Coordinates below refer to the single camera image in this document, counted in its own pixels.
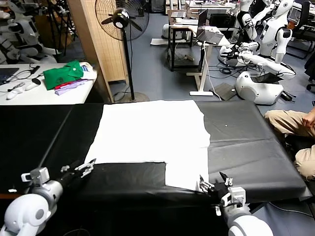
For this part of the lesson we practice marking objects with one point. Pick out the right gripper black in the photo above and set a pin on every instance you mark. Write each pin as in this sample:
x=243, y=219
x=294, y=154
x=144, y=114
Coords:
x=219, y=193

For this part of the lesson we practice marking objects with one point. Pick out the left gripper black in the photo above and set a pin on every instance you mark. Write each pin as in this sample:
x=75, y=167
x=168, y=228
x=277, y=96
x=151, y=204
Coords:
x=71, y=178

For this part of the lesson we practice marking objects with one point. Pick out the white t-shirt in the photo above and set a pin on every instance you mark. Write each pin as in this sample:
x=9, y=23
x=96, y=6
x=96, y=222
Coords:
x=147, y=132

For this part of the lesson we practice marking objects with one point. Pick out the white robot base shell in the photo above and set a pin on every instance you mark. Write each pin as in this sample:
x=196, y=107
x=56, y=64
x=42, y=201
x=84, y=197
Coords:
x=256, y=91

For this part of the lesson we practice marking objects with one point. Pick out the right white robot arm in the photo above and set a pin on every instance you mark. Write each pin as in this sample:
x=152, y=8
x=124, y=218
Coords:
x=243, y=223

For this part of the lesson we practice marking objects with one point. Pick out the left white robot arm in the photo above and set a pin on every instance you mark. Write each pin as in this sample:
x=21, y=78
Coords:
x=24, y=214

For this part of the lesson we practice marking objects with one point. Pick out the lying white robot arm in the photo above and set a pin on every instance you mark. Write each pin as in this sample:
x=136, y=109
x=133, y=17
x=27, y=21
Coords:
x=261, y=61

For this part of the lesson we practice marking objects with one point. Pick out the seated person's hand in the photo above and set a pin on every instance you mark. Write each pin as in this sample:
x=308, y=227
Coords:
x=309, y=120

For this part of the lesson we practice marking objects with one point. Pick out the black tablecloth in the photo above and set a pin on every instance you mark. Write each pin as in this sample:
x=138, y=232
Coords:
x=246, y=147

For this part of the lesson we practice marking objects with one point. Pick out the small white label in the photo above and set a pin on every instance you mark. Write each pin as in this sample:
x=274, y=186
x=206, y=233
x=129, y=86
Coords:
x=11, y=190

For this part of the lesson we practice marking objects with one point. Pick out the purple shirt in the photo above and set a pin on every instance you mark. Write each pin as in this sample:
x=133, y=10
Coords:
x=67, y=90

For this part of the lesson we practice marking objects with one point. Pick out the white side table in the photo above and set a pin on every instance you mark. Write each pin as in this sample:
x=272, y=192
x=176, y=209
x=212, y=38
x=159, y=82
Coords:
x=37, y=97

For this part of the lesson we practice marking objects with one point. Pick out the red garment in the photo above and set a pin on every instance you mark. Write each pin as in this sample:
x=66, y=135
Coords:
x=60, y=86

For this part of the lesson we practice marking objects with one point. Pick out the khaki trousers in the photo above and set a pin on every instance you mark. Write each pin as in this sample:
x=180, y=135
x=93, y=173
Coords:
x=285, y=123

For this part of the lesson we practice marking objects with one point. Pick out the grey floor pad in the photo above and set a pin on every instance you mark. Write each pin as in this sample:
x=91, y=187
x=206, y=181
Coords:
x=225, y=91

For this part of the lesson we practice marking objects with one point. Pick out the white handheld controller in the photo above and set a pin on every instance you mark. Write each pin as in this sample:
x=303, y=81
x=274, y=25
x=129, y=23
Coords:
x=29, y=86
x=13, y=94

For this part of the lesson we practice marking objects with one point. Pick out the green polo shirt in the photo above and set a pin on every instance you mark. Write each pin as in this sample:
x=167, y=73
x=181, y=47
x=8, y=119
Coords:
x=59, y=75

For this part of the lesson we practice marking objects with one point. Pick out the white standing desk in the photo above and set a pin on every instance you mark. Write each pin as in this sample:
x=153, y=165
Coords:
x=202, y=73

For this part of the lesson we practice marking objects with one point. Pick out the black power adapter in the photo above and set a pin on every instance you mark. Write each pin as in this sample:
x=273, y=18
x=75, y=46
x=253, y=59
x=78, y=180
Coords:
x=288, y=96

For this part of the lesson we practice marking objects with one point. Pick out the wooden partition panel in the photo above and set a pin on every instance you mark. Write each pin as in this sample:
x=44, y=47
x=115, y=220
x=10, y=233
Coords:
x=105, y=56

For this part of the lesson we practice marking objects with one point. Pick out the dark flat laptop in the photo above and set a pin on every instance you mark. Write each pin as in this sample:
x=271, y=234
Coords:
x=7, y=73

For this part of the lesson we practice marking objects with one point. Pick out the beige power strip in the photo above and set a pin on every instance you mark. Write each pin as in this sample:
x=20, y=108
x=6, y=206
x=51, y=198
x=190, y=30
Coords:
x=189, y=57

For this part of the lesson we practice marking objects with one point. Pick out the white grey robot torso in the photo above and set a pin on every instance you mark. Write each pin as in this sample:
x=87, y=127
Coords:
x=24, y=29

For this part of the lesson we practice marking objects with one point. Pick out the open grey laptop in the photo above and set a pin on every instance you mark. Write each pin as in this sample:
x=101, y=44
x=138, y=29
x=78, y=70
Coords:
x=209, y=34

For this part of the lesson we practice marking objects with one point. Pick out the white floor paper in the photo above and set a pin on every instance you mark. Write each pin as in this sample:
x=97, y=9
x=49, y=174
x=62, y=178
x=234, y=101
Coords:
x=158, y=41

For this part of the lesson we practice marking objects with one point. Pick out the black metal desk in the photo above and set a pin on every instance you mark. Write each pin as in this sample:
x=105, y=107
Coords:
x=183, y=27

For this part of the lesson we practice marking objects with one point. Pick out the white rounded pod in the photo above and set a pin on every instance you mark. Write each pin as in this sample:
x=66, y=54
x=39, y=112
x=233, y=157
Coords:
x=166, y=30

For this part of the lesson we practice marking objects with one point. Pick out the white humanoid robot black shoulders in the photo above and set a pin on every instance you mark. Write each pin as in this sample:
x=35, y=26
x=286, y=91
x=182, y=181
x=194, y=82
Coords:
x=273, y=29

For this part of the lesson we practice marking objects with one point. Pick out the slim white humanoid robot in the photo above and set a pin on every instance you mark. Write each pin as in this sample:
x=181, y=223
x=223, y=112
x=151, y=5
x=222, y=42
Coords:
x=247, y=22

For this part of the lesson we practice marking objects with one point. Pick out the closed silver laptop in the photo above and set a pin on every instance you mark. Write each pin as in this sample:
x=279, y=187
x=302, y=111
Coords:
x=178, y=14

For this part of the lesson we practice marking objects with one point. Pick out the black office chair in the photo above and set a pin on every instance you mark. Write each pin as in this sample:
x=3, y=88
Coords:
x=302, y=29

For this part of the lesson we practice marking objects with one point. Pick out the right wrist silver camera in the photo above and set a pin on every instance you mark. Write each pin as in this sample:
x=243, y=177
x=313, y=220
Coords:
x=236, y=194

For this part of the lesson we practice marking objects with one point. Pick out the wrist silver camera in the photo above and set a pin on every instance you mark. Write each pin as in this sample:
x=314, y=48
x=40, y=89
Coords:
x=37, y=174
x=236, y=194

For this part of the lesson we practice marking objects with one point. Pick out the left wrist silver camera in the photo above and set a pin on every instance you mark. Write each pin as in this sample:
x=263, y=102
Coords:
x=37, y=174

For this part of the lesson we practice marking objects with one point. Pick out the black camera tripod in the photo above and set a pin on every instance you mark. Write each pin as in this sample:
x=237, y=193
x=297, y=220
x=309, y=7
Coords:
x=61, y=22

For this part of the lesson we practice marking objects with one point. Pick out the black pedestal fan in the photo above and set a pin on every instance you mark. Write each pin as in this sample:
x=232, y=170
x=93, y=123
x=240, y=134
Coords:
x=121, y=17

